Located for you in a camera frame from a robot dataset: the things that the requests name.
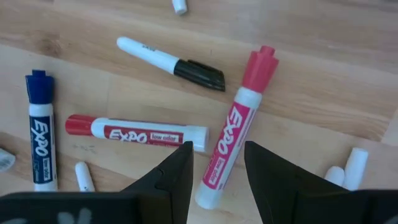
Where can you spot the magenta Expo marker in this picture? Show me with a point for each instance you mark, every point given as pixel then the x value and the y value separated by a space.
pixel 233 133

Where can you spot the thin orange white marker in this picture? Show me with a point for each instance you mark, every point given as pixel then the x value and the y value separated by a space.
pixel 334 175

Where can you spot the thin red white marker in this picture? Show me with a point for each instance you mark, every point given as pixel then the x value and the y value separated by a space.
pixel 356 168

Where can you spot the red Expo marker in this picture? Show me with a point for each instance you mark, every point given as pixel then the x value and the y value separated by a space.
pixel 136 135

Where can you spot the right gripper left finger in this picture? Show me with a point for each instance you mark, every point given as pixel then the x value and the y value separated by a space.
pixel 168 193

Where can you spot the long thin navy marker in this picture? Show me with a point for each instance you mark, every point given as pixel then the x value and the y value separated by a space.
pixel 179 5

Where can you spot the navy blue Expo marker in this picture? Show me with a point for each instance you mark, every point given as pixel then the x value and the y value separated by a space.
pixel 42 140

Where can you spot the thin black-capped white marker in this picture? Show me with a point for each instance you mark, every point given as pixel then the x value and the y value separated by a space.
pixel 149 54

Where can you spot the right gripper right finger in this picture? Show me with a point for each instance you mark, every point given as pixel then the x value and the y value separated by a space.
pixel 289 196

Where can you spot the thin yellow white marker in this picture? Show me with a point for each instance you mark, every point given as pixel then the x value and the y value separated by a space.
pixel 84 177

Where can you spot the dark green Expo marker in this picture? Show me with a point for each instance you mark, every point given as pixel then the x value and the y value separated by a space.
pixel 6 160

